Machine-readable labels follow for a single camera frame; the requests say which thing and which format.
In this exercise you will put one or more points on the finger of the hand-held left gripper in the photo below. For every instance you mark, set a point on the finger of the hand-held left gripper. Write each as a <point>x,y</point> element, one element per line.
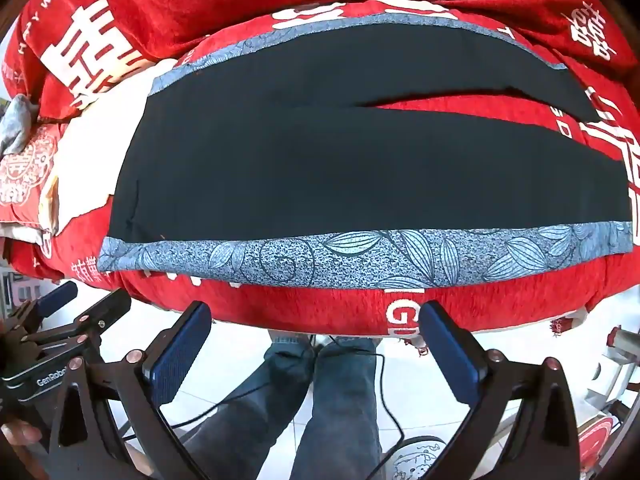
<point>105,306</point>
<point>57,296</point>

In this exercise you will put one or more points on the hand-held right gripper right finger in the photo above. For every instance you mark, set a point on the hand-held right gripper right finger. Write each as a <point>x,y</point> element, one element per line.
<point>450,355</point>

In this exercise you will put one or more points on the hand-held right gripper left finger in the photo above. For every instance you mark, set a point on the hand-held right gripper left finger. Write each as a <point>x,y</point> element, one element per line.
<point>182,350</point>

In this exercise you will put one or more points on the black pants with grey floral stripe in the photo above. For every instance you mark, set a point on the black pants with grey floral stripe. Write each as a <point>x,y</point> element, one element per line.
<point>300,170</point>

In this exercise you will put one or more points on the person's left hand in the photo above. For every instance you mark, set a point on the person's left hand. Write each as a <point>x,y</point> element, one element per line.
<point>17,434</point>

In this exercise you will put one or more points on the red printed blanket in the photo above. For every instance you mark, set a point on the red printed blanket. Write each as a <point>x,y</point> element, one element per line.
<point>500,305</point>

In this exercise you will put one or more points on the person's left leg in jeans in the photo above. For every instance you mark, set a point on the person's left leg in jeans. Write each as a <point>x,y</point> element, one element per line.
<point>240,415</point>

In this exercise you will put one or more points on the person's leg in jeans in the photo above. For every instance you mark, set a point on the person's leg in jeans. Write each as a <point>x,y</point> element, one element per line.
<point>240,415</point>
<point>345,400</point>

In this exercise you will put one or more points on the white printed slipper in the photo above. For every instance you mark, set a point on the white printed slipper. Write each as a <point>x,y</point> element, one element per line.
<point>415,460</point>

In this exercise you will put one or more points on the person's right leg in jeans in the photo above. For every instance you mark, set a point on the person's right leg in jeans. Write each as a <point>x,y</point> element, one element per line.
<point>345,400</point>

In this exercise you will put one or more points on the red and white patterned cushion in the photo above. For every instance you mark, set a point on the red and white patterned cushion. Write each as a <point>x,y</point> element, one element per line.
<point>25,170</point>

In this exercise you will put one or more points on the red round object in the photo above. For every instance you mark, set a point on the red round object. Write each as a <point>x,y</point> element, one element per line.
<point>597,442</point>

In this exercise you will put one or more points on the grey cloth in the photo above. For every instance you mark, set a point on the grey cloth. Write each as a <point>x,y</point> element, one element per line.
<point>17,125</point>

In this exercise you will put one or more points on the white metal frame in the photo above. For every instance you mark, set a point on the white metal frame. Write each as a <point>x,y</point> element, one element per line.
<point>622,350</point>

